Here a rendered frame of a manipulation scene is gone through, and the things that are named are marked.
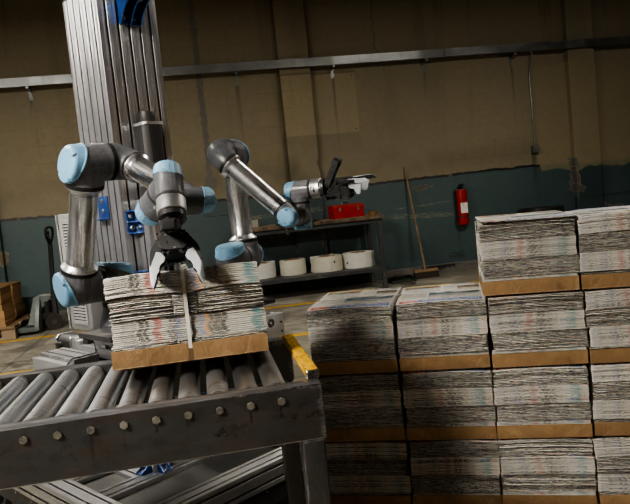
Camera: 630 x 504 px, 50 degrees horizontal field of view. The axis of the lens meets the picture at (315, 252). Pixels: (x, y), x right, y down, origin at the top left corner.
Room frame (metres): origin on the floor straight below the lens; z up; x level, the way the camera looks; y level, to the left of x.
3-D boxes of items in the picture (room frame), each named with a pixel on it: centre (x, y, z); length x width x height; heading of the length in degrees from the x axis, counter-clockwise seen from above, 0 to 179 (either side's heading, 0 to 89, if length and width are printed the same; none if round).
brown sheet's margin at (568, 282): (2.23, -0.69, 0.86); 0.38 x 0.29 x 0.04; 168
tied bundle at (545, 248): (2.23, -0.69, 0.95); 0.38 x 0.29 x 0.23; 168
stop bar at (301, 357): (1.67, 0.07, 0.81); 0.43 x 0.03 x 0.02; 9
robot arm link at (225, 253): (2.64, 0.33, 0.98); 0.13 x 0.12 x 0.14; 161
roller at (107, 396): (1.60, 0.53, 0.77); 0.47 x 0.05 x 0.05; 9
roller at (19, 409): (1.57, 0.72, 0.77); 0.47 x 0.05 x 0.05; 9
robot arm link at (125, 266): (2.27, 0.68, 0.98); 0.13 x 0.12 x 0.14; 133
